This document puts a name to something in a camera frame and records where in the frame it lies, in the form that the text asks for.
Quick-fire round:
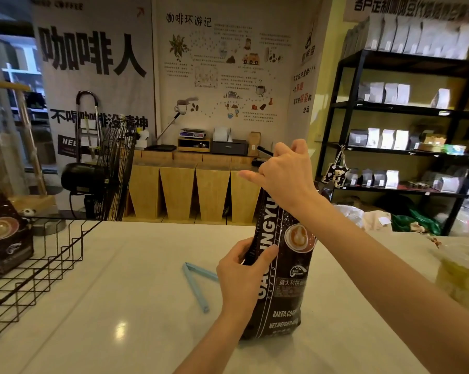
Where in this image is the person's left hand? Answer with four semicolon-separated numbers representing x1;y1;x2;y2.
217;237;279;320

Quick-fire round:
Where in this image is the person's right hand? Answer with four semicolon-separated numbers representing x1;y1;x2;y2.
238;139;323;217

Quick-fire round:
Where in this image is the black coffee bean bag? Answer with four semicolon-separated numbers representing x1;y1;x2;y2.
240;145;318;342
0;182;35;278

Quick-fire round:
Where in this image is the person's left forearm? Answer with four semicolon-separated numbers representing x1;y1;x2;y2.
174;308;258;374

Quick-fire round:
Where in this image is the person's right forearm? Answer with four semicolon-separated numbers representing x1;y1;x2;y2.
293;192;469;374

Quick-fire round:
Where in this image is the brown paper bag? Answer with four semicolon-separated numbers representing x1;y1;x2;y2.
247;131;262;157

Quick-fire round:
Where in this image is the black label printer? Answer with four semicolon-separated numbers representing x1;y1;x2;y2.
211;139;249;156

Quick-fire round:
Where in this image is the small wooden box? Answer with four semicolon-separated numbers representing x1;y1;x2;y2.
177;137;211;153

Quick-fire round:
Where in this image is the wooden counter cabinet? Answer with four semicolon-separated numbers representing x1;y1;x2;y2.
123;149;267;225

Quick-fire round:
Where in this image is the light blue bag clip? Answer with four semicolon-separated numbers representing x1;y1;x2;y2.
182;262;219;313

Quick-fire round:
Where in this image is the cow print hanging pouch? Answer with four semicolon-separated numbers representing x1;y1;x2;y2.
322;146;350;189

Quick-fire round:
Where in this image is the white plastic bag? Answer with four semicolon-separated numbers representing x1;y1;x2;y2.
333;204;365;229

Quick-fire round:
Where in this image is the black floor fan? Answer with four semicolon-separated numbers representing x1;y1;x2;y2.
61;120;138;222

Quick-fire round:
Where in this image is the green plastic bag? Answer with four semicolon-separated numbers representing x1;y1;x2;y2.
390;208;442;236

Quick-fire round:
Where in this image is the metal hand truck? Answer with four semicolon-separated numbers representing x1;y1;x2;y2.
75;90;103;165

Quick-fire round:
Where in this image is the black metal shelf rack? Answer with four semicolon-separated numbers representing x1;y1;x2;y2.
316;49;469;237

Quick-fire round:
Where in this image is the plastic cup with green drink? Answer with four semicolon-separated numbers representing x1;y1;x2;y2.
433;244;469;313

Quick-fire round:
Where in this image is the black and white poster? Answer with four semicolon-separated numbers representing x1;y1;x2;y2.
31;0;156;169

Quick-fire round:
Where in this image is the row of white coffee pouches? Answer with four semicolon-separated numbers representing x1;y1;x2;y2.
341;15;469;61

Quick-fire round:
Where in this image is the wooden pole stand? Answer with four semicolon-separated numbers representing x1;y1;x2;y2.
0;78;59;215

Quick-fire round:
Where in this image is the illustrated coffee wall poster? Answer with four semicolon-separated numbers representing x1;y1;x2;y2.
156;0;299;148

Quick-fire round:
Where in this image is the black wire basket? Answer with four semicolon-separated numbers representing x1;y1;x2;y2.
0;218;103;348

